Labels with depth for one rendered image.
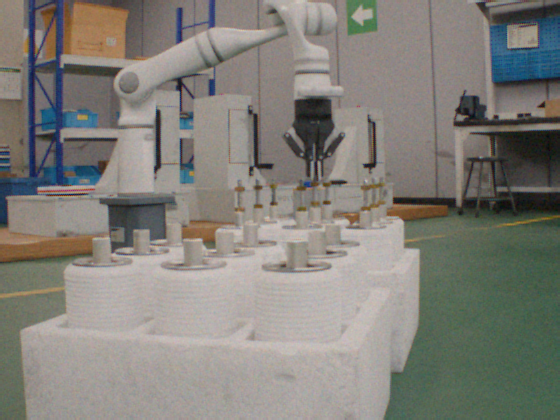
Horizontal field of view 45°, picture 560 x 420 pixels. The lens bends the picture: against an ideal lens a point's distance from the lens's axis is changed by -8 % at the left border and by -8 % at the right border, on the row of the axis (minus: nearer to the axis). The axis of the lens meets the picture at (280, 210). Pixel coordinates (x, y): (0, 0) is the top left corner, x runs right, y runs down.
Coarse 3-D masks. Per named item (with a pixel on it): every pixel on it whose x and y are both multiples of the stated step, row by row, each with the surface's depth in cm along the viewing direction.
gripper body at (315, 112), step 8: (296, 104) 142; (304, 104) 141; (312, 104) 140; (320, 104) 141; (328, 104) 142; (296, 112) 143; (304, 112) 141; (312, 112) 141; (320, 112) 141; (328, 112) 142; (296, 120) 143; (304, 120) 143; (312, 120) 143; (320, 120) 144; (328, 120) 144; (296, 128) 143; (304, 128) 143; (328, 128) 144; (304, 136) 143; (328, 136) 144
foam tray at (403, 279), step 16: (400, 256) 146; (416, 256) 151; (368, 272) 124; (384, 272) 124; (400, 272) 123; (416, 272) 151; (400, 288) 122; (416, 288) 152; (400, 304) 122; (416, 304) 153; (400, 320) 123; (416, 320) 154; (400, 336) 123; (400, 352) 123; (400, 368) 123
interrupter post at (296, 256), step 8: (288, 240) 78; (296, 240) 78; (304, 240) 78; (288, 248) 78; (296, 248) 77; (304, 248) 78; (288, 256) 78; (296, 256) 77; (304, 256) 78; (288, 264) 78; (296, 264) 77; (304, 264) 78
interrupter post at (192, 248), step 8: (184, 240) 80; (192, 240) 80; (200, 240) 81; (184, 248) 80; (192, 248) 80; (200, 248) 81; (184, 256) 81; (192, 256) 80; (200, 256) 81; (184, 264) 81; (192, 264) 80; (200, 264) 81
